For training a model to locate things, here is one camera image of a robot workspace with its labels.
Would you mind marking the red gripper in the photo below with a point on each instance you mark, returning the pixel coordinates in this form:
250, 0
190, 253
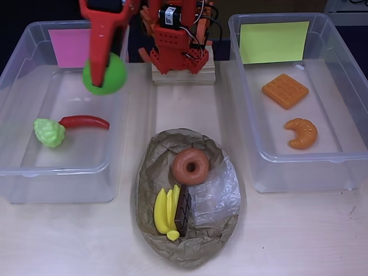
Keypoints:
101, 31

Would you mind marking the green toy apple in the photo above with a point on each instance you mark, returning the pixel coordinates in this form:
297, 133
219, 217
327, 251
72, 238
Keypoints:
115, 77

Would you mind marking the red toy chili pepper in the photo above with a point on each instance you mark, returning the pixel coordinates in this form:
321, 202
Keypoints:
86, 120

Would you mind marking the light green toy grapes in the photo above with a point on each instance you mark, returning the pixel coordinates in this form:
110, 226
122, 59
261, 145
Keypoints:
49, 133

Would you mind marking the orange toy waffle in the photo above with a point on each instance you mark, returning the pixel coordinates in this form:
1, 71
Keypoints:
284, 90

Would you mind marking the brown toy chocolate bar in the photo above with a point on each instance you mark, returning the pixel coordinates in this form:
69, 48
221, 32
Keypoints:
184, 210

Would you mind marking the orange toy croissant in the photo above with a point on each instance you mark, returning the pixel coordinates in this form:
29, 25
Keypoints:
307, 135

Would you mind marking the red robot arm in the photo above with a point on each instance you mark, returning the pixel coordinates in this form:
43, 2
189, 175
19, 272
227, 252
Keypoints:
169, 40

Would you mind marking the pink sticky note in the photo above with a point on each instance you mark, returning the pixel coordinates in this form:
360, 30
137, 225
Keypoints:
70, 47

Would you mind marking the clear plastic bin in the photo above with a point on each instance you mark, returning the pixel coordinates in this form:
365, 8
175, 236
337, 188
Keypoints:
325, 100
72, 95

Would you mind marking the yellow sticky note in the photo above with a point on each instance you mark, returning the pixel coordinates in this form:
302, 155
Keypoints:
274, 43

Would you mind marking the orange printed clamp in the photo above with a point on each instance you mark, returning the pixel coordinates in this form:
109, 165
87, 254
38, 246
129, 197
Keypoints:
146, 20

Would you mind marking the wooden base block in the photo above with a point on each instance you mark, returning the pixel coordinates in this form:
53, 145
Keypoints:
184, 79

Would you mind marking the brown toy donut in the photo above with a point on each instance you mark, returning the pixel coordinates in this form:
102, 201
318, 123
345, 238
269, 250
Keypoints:
179, 166

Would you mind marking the yellow toy bananas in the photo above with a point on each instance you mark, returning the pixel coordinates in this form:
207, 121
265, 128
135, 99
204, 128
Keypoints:
162, 210

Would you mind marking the clear plastic bag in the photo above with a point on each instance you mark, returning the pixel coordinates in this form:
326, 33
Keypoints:
218, 198

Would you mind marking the crumpled brown paper bag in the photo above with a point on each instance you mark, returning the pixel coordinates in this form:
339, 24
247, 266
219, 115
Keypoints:
184, 253

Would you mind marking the white furniture frame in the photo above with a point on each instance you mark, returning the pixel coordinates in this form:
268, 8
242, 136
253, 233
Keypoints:
345, 5

